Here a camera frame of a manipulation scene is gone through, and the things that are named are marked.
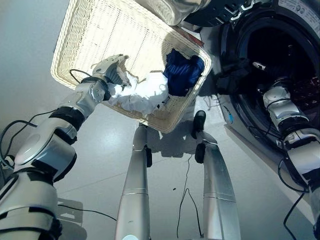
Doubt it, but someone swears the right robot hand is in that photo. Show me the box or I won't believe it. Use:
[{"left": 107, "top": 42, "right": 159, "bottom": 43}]
[{"left": 251, "top": 61, "right": 293, "bottom": 85}]

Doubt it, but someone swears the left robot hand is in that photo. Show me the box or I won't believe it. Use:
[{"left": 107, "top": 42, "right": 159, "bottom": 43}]
[{"left": 91, "top": 54, "right": 133, "bottom": 88}]

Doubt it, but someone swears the black garment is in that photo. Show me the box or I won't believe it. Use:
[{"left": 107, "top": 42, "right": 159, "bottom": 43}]
[{"left": 215, "top": 57, "right": 255, "bottom": 96}]

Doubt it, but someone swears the white garment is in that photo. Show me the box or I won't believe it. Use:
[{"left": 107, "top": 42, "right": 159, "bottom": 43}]
[{"left": 107, "top": 71, "right": 171, "bottom": 116}]

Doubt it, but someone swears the front-load washing machine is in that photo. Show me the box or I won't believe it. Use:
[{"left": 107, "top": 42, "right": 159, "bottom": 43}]
[{"left": 216, "top": 0, "right": 320, "bottom": 227}]

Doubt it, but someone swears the white wicker laundry basket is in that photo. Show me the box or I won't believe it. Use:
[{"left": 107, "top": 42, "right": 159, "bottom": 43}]
[{"left": 50, "top": 0, "right": 213, "bottom": 134}]

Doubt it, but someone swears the blue tag on washer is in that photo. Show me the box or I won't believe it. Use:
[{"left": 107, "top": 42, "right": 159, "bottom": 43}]
[{"left": 223, "top": 104, "right": 236, "bottom": 124}]

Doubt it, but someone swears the blue garment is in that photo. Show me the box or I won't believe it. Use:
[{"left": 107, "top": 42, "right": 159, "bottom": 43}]
[{"left": 162, "top": 49, "right": 205, "bottom": 97}]

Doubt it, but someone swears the dark right robot foot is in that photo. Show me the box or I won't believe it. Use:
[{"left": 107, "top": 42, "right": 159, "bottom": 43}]
[{"left": 191, "top": 109, "right": 207, "bottom": 140}]

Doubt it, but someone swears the silver left robot leg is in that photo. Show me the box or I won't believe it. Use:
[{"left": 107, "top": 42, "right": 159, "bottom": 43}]
[{"left": 114, "top": 123, "right": 154, "bottom": 240}]

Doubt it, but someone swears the silver robot leg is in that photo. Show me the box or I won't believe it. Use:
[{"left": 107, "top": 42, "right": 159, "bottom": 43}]
[
  {"left": 114, "top": 123, "right": 154, "bottom": 240},
  {"left": 194, "top": 131, "right": 242, "bottom": 240}
]

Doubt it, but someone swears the silver right robot leg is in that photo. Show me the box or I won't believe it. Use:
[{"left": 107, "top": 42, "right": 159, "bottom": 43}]
[{"left": 194, "top": 131, "right": 242, "bottom": 240}]

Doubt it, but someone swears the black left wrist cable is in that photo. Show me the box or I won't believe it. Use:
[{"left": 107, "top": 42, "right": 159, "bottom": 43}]
[{"left": 69, "top": 68, "right": 94, "bottom": 84}]

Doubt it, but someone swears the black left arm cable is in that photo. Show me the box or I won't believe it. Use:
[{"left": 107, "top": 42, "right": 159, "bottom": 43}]
[{"left": 0, "top": 109, "right": 59, "bottom": 161}]

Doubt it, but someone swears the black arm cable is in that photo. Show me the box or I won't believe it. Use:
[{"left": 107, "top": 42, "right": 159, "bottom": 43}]
[
  {"left": 277, "top": 157, "right": 313, "bottom": 240},
  {"left": 0, "top": 109, "right": 59, "bottom": 161}
]

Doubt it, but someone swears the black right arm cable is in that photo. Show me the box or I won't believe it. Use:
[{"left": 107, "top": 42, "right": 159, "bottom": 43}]
[{"left": 277, "top": 157, "right": 313, "bottom": 240}]

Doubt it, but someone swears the black cable by torso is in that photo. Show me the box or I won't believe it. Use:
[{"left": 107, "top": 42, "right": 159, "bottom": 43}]
[{"left": 57, "top": 203, "right": 118, "bottom": 222}]

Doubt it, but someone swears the thin black floor cable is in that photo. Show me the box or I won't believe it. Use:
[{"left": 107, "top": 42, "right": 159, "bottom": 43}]
[{"left": 176, "top": 154, "right": 204, "bottom": 239}]

